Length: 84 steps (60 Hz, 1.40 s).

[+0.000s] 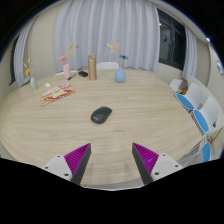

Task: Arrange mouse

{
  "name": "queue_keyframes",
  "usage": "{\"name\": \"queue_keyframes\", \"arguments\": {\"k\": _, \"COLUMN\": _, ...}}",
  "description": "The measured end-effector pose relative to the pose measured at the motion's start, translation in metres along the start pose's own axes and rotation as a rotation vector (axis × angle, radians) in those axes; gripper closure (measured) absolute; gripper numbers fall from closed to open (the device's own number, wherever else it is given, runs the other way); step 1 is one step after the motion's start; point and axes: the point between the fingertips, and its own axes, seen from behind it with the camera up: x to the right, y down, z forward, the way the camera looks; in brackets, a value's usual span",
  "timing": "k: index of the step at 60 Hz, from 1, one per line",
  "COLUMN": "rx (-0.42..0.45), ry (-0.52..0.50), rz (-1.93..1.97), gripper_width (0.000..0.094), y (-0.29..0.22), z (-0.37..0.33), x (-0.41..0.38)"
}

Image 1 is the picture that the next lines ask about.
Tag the white chair behind table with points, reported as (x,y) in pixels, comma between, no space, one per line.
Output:
(107,66)

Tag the white chair far right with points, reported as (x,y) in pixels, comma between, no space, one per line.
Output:
(175,84)

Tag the brown bottle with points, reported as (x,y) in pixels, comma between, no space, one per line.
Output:
(92,67)

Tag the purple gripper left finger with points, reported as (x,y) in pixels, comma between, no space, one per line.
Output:
(71,166)

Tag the white blue chair near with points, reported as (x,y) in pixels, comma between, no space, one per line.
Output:
(206,116)

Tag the white blue chair middle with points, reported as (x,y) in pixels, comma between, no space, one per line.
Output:
(192,98)

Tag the white blue chair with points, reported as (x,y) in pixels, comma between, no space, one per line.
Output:
(192,98)
(206,116)

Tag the pink vase with flowers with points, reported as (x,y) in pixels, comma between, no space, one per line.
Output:
(65,60)

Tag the dark window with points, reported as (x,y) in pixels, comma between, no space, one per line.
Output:
(172,41)

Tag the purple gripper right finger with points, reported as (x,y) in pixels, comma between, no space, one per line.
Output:
(153,166)

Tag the white curtain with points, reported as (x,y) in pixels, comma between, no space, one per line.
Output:
(109,29)
(190,64)
(18,58)

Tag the white centre curtain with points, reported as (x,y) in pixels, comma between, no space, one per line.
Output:
(109,29)

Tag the white right curtain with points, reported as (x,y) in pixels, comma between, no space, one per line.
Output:
(190,64)

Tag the black computer mouse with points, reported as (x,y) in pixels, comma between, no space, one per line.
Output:
(101,114)

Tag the small white card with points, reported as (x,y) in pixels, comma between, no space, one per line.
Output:
(47,84)

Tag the green vase with flowers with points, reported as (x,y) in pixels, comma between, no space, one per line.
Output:
(29,72)

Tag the black small box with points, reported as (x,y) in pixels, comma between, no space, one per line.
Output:
(83,73)

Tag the blue vase with flowers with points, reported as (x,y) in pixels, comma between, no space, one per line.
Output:
(120,74)

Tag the white left curtain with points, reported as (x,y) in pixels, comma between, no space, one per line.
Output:
(18,58)

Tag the blue chair lower right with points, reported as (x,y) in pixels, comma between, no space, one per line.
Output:
(206,152)

